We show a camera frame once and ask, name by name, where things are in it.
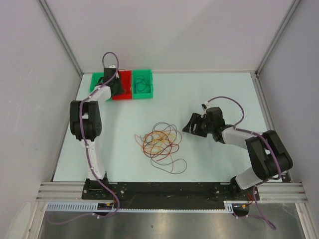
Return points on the grey cable duct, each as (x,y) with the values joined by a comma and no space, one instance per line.
(95,207)

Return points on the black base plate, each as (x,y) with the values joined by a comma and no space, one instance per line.
(218,191)

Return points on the right green bin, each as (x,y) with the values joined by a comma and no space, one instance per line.
(142,84)

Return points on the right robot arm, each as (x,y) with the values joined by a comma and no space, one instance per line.
(268,155)

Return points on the red bin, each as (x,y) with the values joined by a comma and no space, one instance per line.
(127,85)

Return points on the green bin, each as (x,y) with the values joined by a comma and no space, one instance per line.
(142,84)
(95,81)

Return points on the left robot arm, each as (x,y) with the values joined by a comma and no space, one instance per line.
(86,123)

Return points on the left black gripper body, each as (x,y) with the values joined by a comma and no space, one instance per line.
(117,76)

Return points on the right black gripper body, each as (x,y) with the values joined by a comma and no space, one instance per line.
(210,127)

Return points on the aluminium frame rail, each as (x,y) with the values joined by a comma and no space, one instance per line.
(268,192)

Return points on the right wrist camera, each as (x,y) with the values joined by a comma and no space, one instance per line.
(205,106)

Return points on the left green bin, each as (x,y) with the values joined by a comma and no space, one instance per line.
(95,81)

